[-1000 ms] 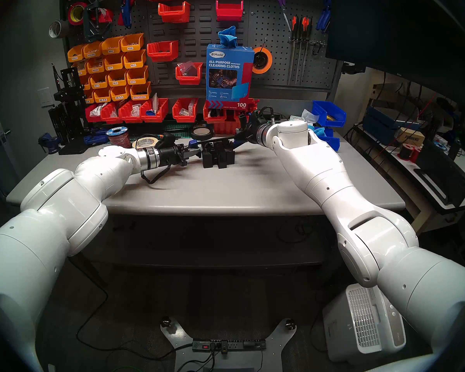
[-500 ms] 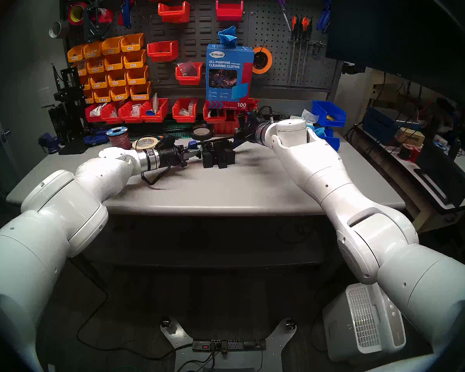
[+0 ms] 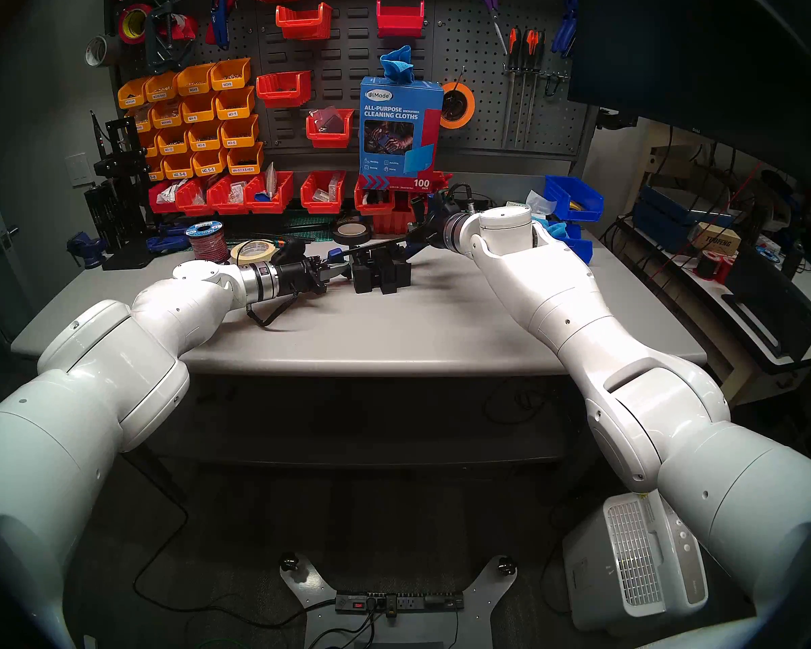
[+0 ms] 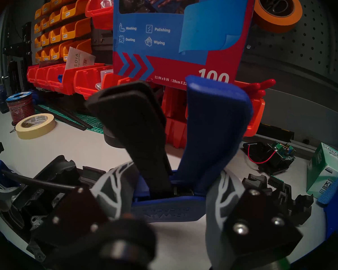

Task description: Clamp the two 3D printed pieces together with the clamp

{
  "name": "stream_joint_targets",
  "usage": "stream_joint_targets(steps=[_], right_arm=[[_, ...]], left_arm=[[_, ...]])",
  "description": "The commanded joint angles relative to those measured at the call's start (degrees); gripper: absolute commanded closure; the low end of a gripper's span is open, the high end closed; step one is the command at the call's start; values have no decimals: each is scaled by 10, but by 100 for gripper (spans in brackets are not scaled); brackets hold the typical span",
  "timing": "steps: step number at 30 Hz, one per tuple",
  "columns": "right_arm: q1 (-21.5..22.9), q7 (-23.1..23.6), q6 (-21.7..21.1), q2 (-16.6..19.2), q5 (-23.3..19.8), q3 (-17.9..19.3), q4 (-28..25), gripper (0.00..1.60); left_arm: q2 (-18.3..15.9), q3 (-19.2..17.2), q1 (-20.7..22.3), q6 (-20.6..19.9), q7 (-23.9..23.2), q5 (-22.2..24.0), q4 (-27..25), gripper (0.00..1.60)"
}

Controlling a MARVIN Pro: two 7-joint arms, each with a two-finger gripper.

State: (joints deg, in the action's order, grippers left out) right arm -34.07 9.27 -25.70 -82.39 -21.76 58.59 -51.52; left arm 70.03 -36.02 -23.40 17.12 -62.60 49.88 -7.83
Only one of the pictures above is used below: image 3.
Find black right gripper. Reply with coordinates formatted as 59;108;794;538
405;201;455;249

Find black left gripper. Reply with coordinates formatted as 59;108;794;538
270;259;352;298

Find blue bar clamp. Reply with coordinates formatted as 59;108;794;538
327;200;441;264

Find black 3D printed piece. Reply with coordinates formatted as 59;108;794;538
351;249;380;295
377;242;412;295

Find blue clamp on bench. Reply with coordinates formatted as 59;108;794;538
145;222;191;254

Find black hanging clamp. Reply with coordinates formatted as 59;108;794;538
142;0;178;75

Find upturned red bin stack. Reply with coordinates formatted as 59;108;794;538
372;212;420;237

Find black tape roll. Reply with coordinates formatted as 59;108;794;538
331;220;374;247

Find green cutting mat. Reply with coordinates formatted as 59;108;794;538
287;214;344;244

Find beige masking tape roll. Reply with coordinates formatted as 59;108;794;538
230;239;278;266

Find blue cleaning cloths box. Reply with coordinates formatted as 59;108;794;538
360;76;445;193

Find green tissue box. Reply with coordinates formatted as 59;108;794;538
504;189;556;217

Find orange tape reel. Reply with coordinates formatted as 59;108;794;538
441;81;478;130

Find blue cloth in box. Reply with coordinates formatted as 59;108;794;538
380;45;415;85

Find dark louvered bin panel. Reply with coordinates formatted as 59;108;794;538
226;0;440;156

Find grey perforated pegboard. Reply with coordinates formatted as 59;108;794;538
436;0;599;156

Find orange black screwdriver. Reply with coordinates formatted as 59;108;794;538
523;27;537;147
506;26;520;147

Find black equipment stand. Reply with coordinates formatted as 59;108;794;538
83;112;152;271

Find dark blue equipment box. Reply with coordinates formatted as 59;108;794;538
632;183;743;254

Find blue bench vise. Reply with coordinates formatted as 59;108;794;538
66;231;107;270

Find blue hanging hand tool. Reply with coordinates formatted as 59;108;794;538
205;0;232;51

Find red white hanging item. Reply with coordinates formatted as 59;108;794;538
159;14;201;42

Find small cardboard box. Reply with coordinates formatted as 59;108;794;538
691;222;745;258

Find red and yellow tape roll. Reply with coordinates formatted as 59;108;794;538
118;4;153;45

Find black power strip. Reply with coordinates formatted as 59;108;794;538
336;590;466;615

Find large black monitor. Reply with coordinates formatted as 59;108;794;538
568;0;811;195

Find black tilted screen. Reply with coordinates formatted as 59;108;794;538
722;244;811;366

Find white air purifier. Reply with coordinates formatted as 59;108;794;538
562;491;710;633

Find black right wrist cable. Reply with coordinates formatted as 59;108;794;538
445;183;493;214

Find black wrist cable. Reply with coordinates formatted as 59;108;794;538
445;183;493;214
245;291;299;328

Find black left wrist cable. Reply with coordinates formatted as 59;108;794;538
245;291;299;328

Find red wire spool blue cap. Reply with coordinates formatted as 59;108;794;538
185;220;231;266

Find black monitor mount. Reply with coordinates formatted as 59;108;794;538
595;107;639;131

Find purple handled scissors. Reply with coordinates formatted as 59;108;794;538
473;0;510;55

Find white wall plate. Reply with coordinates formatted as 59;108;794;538
66;152;97;188

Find black floor cable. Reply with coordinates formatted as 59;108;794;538
118;445;339;628

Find grey duct tape roll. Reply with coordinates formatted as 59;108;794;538
84;34;120;68

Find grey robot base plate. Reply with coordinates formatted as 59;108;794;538
279;553;518;649

